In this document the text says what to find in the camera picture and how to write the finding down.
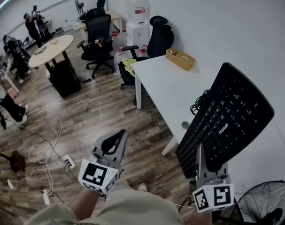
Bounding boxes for black mesh office chair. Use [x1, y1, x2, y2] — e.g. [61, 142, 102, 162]
[76, 14, 116, 80]

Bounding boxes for wooden desk with white legs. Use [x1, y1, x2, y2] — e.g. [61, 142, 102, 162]
[77, 10, 123, 42]

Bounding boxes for black keyboard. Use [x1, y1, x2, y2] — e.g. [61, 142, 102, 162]
[175, 62, 275, 180]

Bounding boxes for person's beige shorts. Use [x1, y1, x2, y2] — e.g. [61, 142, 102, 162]
[23, 188, 185, 225]

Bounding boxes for dark bag with pink item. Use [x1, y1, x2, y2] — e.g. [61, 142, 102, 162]
[87, 38, 106, 54]

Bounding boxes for person's left forearm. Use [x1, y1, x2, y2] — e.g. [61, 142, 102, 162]
[66, 186, 106, 221]

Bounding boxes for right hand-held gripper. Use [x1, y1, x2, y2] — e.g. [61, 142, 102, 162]
[191, 143, 236, 214]

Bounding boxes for clear water bottle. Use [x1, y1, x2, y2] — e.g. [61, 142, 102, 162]
[125, 0, 151, 24]

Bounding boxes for round wooden table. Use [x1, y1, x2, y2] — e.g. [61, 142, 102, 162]
[28, 34, 74, 68]

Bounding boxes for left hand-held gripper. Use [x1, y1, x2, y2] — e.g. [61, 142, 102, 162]
[77, 128, 129, 195]

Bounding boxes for black floor fan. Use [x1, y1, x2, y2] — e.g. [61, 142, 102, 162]
[218, 180, 285, 225]

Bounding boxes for white power strip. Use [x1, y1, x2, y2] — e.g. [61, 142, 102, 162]
[42, 189, 51, 206]
[63, 154, 76, 170]

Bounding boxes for white water dispenser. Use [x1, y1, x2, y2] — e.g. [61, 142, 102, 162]
[125, 22, 150, 54]

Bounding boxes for person's right forearm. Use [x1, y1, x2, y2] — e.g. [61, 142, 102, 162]
[195, 210, 215, 225]

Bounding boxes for white cable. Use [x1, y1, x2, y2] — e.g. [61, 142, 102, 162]
[8, 118, 68, 193]

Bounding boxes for woven wicker basket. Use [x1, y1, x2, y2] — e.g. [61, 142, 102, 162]
[165, 48, 196, 72]

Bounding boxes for black office chair with headrest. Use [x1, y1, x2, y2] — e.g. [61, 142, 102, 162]
[118, 15, 175, 90]

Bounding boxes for standing fan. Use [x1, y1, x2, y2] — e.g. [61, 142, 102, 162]
[73, 0, 86, 16]

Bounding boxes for yellow-green cloth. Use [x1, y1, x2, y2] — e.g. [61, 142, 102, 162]
[121, 58, 136, 77]

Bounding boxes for black coiled keyboard cable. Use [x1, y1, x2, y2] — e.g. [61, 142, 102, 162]
[190, 89, 211, 116]

